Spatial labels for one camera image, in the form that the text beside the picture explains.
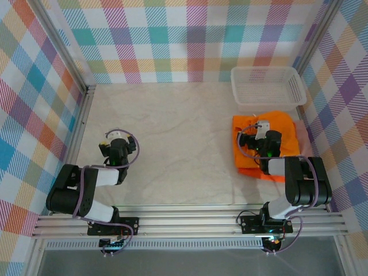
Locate light orange shorts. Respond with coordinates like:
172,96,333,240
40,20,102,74
232,110,301,171

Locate pink shorts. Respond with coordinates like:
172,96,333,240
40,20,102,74
293,120,313,158

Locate white plastic mesh basket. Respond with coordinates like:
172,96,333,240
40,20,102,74
231,66,308,113

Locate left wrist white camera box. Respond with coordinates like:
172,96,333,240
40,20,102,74
105,129,129,142

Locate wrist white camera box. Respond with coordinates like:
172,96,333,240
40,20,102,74
105,129,129,142
256,120,271,141

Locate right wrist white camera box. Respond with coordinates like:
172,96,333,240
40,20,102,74
256,120,271,141

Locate aluminium side rail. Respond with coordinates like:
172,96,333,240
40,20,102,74
51,85,97,208
297,108,331,210

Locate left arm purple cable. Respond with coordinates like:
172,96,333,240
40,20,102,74
71,129,141,256

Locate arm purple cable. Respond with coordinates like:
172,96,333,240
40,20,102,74
71,129,141,256
237,125,320,255

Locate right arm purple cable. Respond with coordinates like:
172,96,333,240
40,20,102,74
237,125,320,255

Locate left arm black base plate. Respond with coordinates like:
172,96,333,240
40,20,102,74
87,217,140,236

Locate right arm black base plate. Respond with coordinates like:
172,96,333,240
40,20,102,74
240,214,293,234

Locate aluminium mounting rail frame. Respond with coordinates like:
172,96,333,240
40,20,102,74
30,203,350,240

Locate slotted grey cable duct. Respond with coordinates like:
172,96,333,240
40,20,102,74
45,240,265,250

